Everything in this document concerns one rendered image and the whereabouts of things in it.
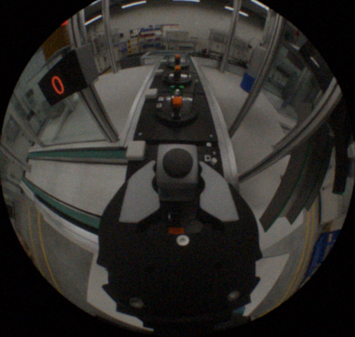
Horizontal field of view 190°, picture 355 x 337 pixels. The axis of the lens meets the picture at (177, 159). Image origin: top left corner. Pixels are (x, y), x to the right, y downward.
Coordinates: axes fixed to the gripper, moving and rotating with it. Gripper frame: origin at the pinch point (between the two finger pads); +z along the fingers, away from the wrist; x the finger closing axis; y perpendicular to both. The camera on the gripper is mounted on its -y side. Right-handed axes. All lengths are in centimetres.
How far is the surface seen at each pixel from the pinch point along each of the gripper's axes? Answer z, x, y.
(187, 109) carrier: 24.8, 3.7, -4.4
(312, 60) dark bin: -2.7, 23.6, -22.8
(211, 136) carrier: 18.9, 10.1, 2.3
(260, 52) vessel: 51, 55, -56
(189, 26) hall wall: 791, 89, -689
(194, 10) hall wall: 685, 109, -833
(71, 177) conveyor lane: 12.1, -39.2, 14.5
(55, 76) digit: -0.5, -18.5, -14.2
